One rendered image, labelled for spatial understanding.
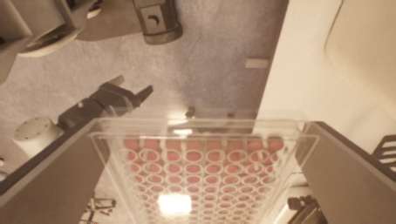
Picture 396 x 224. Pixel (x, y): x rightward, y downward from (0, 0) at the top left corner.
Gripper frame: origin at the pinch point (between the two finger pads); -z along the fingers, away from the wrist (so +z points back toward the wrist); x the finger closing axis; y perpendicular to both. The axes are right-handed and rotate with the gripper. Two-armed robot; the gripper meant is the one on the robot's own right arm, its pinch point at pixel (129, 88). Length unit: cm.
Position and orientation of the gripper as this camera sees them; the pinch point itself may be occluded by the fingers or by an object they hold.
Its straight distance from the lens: 56.8
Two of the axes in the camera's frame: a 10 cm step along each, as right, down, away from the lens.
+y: -0.2, -7.3, -6.8
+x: 8.8, 3.2, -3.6
